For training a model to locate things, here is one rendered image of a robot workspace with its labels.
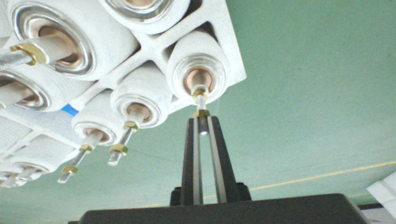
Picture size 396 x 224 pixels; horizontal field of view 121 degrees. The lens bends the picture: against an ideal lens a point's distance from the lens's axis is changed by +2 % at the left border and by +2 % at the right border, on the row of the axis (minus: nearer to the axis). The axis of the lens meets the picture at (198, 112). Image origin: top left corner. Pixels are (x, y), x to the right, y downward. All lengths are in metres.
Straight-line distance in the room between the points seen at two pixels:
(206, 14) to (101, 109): 0.25
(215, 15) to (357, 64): 0.61
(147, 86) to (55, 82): 0.14
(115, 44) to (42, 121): 0.39
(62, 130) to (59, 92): 0.29
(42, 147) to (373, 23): 1.04
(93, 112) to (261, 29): 0.47
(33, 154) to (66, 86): 0.31
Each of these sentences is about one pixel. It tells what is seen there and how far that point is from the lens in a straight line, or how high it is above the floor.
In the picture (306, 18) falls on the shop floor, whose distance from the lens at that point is 0.52.
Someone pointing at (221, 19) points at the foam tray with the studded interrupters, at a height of 0.18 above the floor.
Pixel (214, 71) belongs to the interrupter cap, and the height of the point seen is 0.25.
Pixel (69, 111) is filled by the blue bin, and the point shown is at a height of 0.11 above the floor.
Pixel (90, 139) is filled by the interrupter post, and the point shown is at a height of 0.27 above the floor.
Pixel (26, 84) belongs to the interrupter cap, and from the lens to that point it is 0.29.
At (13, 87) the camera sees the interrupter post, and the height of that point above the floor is 0.26.
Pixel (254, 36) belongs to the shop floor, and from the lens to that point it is 0.45.
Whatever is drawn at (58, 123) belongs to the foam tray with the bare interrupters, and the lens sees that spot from 0.56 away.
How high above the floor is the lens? 0.40
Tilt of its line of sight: 48 degrees down
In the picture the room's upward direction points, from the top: 177 degrees clockwise
